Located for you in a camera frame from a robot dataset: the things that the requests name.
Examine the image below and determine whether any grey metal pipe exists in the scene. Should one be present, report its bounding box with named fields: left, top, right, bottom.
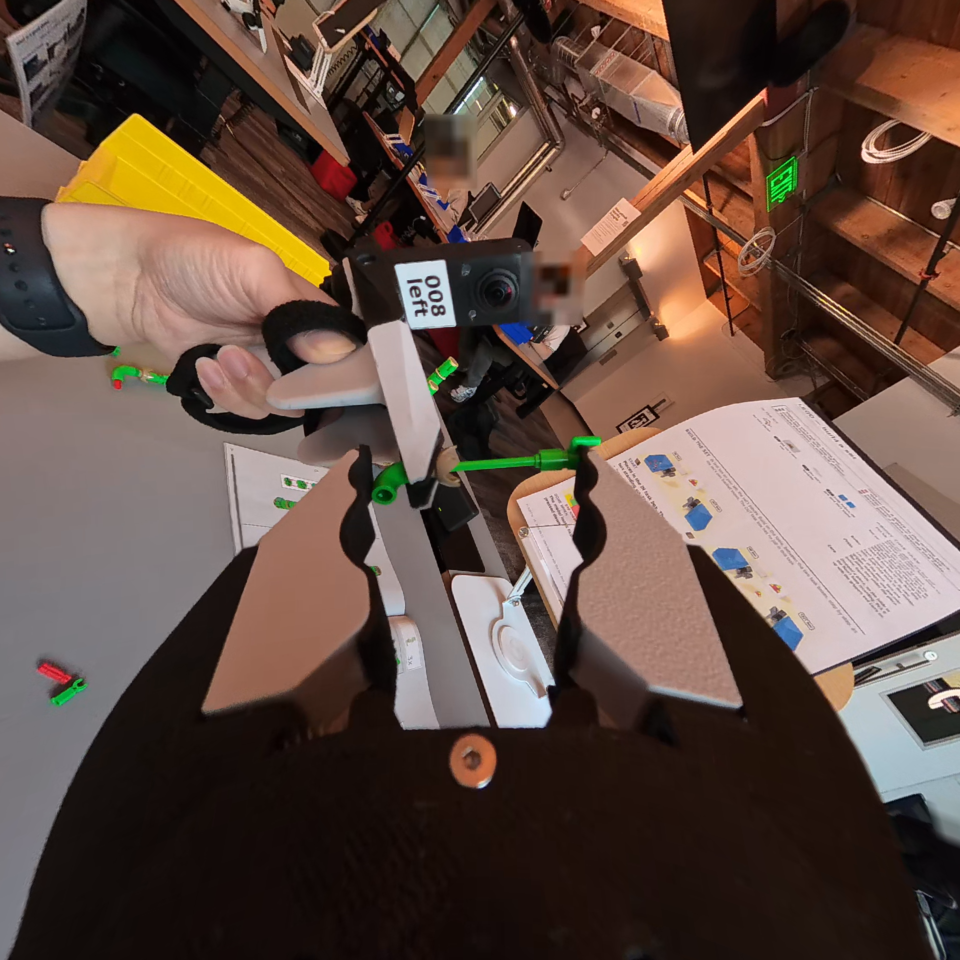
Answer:
left=480, top=30, right=565, bottom=234

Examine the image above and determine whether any white stand base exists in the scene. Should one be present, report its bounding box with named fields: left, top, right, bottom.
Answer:
left=450, top=572, right=558, bottom=730

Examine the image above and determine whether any person's left hand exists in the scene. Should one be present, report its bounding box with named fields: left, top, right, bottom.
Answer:
left=41, top=202, right=361, bottom=421

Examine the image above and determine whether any lego instruction booklet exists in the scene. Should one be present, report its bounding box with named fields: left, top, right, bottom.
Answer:
left=223, top=442, right=441, bottom=731

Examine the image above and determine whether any silver air duct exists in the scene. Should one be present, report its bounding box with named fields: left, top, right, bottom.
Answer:
left=553, top=36, right=691, bottom=145

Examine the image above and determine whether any white cable coil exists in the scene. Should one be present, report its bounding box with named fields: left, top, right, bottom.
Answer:
left=737, top=227, right=778, bottom=276
left=860, top=118, right=936, bottom=166

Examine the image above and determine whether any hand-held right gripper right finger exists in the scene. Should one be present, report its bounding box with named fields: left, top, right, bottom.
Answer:
left=553, top=447, right=745, bottom=710

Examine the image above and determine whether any yellow plastic bin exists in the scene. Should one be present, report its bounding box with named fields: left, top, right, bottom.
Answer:
left=56, top=114, right=332, bottom=286

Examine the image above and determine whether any white wall notice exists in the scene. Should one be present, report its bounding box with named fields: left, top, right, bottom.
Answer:
left=581, top=198, right=642, bottom=258

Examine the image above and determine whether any printed task sheet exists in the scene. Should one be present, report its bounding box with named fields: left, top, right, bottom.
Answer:
left=517, top=397, right=960, bottom=675

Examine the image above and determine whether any green lego stem assembly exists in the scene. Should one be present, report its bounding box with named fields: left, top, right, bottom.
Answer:
left=371, top=437, right=603, bottom=505

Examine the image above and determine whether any black white printed poster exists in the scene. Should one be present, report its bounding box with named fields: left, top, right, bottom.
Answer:
left=6, top=0, right=88, bottom=129

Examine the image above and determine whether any black smartwatch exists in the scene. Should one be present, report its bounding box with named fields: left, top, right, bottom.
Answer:
left=0, top=196, right=117, bottom=358

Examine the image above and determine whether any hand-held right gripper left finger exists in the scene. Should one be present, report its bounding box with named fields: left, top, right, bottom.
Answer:
left=201, top=444, right=399, bottom=715

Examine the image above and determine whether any white framed display panel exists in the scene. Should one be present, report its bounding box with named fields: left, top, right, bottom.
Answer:
left=840, top=643, right=960, bottom=807

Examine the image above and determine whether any red bin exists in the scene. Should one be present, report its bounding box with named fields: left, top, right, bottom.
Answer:
left=309, top=150, right=358, bottom=201

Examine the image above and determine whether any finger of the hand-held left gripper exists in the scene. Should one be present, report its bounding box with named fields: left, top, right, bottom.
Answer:
left=367, top=321, right=445, bottom=487

